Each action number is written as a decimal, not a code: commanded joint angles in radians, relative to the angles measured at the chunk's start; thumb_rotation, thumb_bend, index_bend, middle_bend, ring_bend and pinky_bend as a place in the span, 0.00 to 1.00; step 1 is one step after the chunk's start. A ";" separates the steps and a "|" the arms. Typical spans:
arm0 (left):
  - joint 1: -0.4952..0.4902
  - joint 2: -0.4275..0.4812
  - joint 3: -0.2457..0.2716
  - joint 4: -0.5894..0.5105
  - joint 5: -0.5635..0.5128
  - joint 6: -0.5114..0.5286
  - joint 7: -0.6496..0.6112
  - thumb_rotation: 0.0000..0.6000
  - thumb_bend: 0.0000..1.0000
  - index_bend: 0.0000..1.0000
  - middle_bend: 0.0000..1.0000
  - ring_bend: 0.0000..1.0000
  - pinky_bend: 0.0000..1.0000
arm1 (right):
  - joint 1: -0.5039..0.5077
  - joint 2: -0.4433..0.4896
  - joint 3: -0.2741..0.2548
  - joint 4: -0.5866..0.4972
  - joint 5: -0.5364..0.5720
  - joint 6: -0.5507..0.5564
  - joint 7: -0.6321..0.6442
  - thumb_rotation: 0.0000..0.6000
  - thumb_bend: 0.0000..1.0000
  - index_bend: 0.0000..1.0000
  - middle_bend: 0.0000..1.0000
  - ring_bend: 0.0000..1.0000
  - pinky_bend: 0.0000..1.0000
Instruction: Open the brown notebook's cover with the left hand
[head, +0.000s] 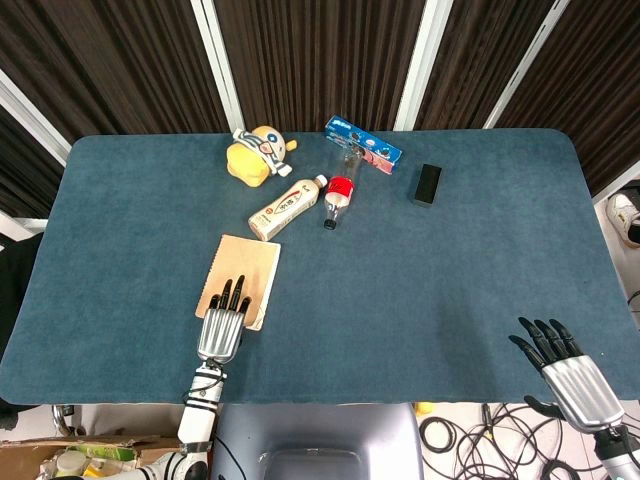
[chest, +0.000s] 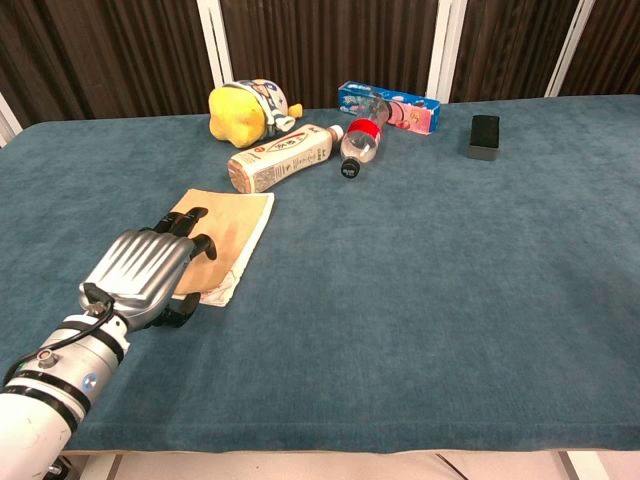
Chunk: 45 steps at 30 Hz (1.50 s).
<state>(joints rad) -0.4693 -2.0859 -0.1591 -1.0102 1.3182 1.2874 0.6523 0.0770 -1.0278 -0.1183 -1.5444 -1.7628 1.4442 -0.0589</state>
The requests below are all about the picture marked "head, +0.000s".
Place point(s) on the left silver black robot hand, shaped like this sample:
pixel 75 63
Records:
pixel 219 335

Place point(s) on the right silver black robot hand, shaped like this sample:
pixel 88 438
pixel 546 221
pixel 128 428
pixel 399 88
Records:
pixel 582 387

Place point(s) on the brown spiral notebook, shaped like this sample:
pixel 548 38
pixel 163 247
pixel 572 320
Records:
pixel 250 265

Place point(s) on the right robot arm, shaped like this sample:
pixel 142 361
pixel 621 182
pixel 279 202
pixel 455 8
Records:
pixel 620 455

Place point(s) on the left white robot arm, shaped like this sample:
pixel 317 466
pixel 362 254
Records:
pixel 197 415

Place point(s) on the grey robot torso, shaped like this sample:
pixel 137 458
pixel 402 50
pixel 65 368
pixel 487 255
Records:
pixel 315 440

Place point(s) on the beige milk tea bottle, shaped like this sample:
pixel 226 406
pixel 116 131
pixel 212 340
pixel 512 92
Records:
pixel 285 207

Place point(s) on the small yellow object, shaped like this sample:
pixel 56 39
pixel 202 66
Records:
pixel 424 408

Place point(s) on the cardboard box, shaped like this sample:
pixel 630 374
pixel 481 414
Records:
pixel 100 450

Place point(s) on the white shoe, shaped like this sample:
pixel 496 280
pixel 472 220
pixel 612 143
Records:
pixel 625 217

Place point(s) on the chrome chair base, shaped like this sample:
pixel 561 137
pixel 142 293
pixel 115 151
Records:
pixel 64 417

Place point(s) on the yellow plush toy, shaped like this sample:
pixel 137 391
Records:
pixel 250 160

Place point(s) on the blue table cloth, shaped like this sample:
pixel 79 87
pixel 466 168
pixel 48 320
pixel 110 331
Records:
pixel 400 300

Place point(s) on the clear red-label cola bottle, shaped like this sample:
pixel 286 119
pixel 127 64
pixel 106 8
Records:
pixel 340 192

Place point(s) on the black cloth bundle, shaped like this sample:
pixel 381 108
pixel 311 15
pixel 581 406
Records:
pixel 15 285

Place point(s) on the blue cookie box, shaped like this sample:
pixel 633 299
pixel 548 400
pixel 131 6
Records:
pixel 367 142

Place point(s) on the small black box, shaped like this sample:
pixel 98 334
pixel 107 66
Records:
pixel 427 185

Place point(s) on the dark brown pleated curtain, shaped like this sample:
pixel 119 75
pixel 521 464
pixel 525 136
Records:
pixel 475 55
pixel 320 60
pixel 600 85
pixel 110 65

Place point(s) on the white frame post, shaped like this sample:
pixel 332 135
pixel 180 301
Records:
pixel 617 182
pixel 422 65
pixel 525 65
pixel 30 117
pixel 217 65

